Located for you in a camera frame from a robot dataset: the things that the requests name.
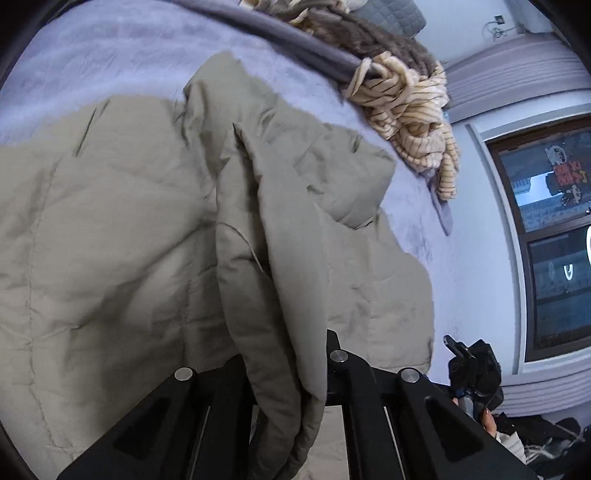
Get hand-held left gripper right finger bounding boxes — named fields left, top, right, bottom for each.
left=326, top=329, right=539, bottom=480

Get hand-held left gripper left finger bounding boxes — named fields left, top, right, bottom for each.
left=56, top=354, right=254, bottom=480

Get khaki puffer jacket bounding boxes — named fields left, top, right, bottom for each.
left=0, top=51, right=435, bottom=480

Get person's right forearm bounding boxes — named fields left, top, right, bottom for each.
left=495, top=430, right=528, bottom=463

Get dark cloth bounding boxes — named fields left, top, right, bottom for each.
left=496, top=413, right=583, bottom=469

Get dark framed window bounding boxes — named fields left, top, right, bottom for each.
left=466, top=115, right=591, bottom=365

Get cream striped cloth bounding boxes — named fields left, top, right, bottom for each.
left=344, top=52, right=463, bottom=201

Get brown fuzzy blanket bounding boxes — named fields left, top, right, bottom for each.
left=295, top=7, right=446, bottom=79

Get dark grey bolster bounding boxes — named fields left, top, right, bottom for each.
left=178, top=0, right=365, bottom=84

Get lavender plush bed blanket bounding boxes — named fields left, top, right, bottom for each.
left=0, top=0, right=455, bottom=480

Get grey quilted pillow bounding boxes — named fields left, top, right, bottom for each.
left=355, top=0, right=428, bottom=38

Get wall socket with cable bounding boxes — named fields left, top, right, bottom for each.
left=482, top=15, right=518, bottom=40

